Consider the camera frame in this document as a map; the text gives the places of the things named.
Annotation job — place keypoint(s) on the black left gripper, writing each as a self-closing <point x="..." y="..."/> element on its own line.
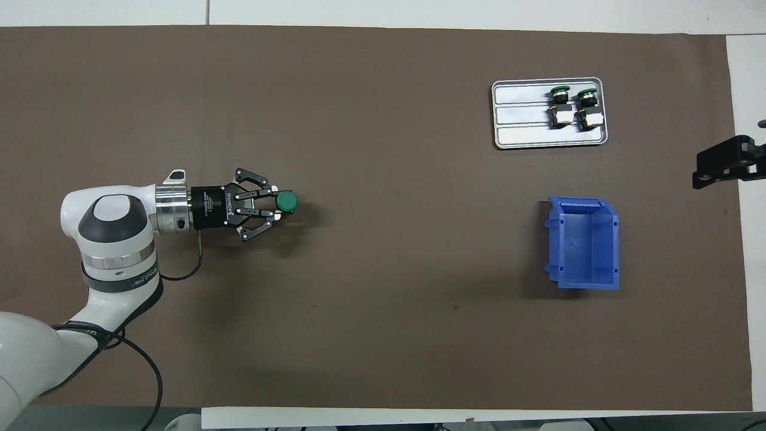
<point x="212" y="206"/>

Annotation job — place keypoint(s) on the green push button switch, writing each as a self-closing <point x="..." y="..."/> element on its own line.
<point x="288" y="202"/>
<point x="561" y="111"/>
<point x="589" y="114"/>

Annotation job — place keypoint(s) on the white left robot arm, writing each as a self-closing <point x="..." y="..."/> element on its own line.
<point x="114" y="221"/>

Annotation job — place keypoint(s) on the blue plastic bin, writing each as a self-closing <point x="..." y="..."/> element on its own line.
<point x="589" y="245"/>

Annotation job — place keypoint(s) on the brown paper mat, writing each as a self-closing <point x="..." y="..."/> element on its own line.
<point x="419" y="299"/>

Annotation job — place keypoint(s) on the silver metal tray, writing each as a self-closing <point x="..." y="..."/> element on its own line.
<point x="520" y="134"/>

